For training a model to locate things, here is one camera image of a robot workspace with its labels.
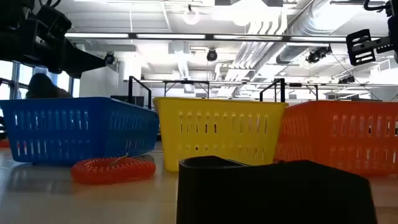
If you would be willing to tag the black metal frame post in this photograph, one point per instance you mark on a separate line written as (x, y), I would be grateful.
(282, 90)
(130, 90)

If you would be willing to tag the black ceiling spotlight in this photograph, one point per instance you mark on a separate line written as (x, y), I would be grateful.
(346, 80)
(109, 59)
(212, 56)
(314, 57)

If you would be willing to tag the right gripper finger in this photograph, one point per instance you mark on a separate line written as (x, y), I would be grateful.
(377, 46)

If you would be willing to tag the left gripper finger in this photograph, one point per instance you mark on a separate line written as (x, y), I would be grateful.
(84, 62)

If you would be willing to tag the black table frame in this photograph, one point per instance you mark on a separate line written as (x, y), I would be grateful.
(186, 82)

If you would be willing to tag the silver ventilation duct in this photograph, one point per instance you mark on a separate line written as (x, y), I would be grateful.
(292, 54)

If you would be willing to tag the orange plastic basket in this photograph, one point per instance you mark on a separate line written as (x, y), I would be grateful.
(342, 109)

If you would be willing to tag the dark monitor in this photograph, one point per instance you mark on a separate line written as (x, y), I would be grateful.
(136, 101)

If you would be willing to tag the blue plastic basket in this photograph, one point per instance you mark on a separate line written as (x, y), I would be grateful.
(62, 107)

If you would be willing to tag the round white pendant lamp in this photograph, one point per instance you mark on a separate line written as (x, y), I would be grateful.
(191, 17)

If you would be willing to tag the person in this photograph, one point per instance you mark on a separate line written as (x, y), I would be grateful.
(43, 88)

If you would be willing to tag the yellow plastic basket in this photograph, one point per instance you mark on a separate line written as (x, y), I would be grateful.
(217, 107)

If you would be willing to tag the long ceiling light bar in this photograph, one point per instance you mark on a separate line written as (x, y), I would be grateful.
(99, 35)

